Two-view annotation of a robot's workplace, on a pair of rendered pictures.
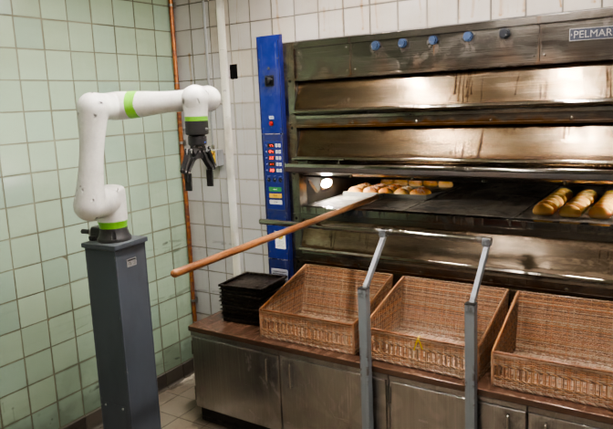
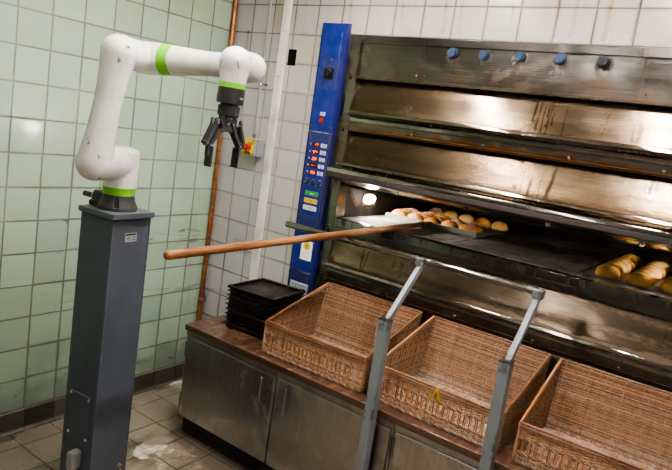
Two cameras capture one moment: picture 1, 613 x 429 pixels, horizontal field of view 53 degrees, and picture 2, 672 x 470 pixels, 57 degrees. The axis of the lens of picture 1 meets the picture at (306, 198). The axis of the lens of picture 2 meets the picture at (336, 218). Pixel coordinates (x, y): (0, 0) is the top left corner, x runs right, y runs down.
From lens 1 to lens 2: 33 cm
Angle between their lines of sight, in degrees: 2
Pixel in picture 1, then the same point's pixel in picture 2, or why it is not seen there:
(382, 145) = (439, 166)
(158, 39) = (217, 8)
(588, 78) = not seen: outside the picture
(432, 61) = (514, 81)
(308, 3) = not seen: outside the picture
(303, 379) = (298, 408)
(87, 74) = (130, 26)
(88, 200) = (93, 155)
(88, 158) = (102, 108)
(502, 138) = (577, 181)
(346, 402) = (341, 444)
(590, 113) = not seen: outside the picture
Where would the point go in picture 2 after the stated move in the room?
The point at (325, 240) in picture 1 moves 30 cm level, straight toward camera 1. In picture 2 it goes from (355, 260) to (352, 273)
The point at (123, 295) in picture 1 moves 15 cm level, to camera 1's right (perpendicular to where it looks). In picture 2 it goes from (113, 272) to (152, 278)
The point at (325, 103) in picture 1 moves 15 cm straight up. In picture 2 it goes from (384, 108) to (389, 77)
